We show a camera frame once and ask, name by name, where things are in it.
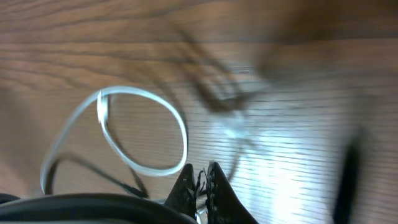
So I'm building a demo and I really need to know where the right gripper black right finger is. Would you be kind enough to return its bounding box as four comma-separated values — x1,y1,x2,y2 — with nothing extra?
205,161,258,224

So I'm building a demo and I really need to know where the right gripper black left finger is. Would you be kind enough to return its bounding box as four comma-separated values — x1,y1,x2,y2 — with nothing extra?
164,164,197,220

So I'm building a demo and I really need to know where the white cable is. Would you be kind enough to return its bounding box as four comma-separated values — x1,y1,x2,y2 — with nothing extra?
39,85,190,195

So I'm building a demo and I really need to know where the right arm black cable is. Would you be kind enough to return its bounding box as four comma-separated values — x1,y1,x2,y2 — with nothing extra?
0,192,198,224

